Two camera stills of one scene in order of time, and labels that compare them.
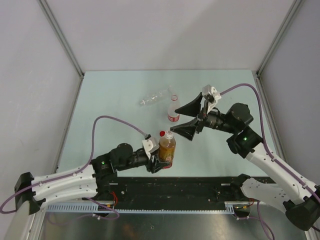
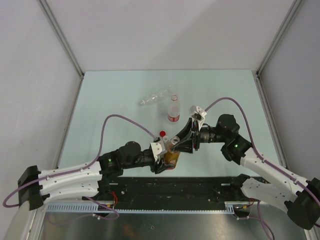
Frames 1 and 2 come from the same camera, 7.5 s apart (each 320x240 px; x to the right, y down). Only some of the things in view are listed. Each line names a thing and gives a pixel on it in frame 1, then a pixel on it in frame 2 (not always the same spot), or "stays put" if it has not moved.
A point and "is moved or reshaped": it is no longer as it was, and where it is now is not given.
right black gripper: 188,129 -> 187,145
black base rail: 167,193 stays put
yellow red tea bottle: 167,148 is moved or reshaped
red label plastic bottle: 172,116 stays put
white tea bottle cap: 169,134 -> 165,138
